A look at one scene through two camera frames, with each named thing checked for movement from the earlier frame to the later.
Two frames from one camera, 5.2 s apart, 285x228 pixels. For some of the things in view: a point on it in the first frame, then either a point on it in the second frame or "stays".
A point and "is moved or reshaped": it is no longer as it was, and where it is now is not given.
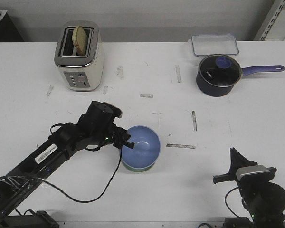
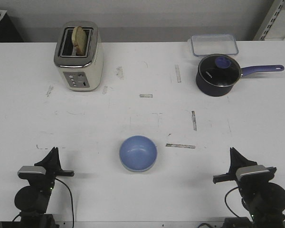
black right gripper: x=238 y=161 stays
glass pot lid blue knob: x=220 y=70 stays
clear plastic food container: x=214 y=44 stays
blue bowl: x=147 y=147 is moved or reshaped
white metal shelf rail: x=271 y=17 stays
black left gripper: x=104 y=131 → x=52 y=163
